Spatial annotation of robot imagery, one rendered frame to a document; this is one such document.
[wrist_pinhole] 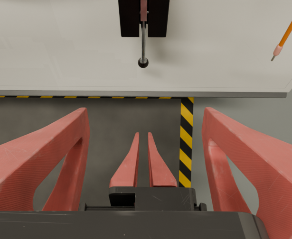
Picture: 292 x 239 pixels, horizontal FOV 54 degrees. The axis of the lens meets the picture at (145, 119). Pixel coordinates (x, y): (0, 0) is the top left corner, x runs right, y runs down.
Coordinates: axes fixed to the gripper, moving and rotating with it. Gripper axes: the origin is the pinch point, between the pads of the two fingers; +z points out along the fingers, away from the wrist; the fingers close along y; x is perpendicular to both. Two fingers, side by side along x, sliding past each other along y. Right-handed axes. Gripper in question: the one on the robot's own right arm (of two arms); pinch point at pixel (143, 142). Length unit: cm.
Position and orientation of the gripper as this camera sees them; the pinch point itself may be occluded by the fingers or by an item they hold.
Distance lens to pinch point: 30.2
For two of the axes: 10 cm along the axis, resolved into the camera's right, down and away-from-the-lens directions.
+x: -0.1, 6.1, 7.9
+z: 0.0, -7.9, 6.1
